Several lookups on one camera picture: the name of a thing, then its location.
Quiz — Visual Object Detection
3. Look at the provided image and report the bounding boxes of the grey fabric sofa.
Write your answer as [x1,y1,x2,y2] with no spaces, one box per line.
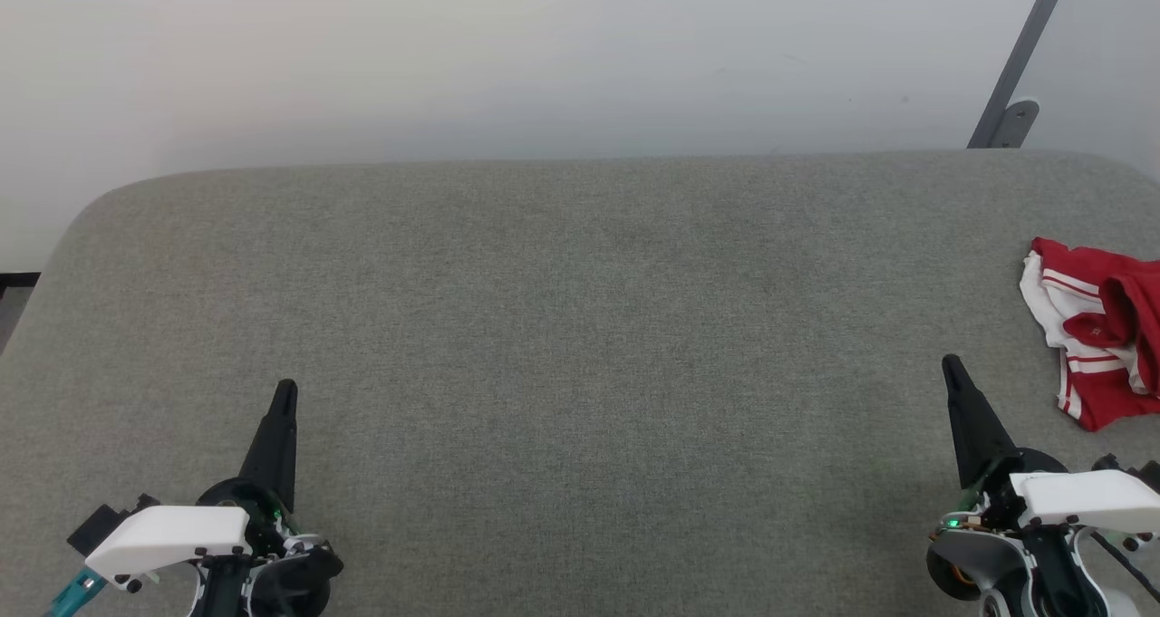
[0,150,1160,617]

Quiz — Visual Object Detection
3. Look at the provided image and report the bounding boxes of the grey metal pole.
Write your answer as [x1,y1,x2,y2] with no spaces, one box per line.
[967,0,1077,149]

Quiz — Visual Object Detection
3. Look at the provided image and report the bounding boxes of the grey metal bracket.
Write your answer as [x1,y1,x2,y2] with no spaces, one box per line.
[988,99,1040,149]

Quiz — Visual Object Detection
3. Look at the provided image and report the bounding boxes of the red Bulls basketball jersey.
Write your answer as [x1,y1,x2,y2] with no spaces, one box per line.
[1020,236,1160,432]

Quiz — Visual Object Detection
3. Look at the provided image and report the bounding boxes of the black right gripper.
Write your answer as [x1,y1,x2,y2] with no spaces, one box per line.
[941,354,1070,527]

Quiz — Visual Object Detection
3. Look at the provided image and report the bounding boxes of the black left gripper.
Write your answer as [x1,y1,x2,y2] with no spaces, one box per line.
[198,379,300,554]

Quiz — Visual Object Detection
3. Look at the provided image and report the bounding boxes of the thin black cable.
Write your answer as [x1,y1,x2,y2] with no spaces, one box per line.
[1087,531,1160,600]

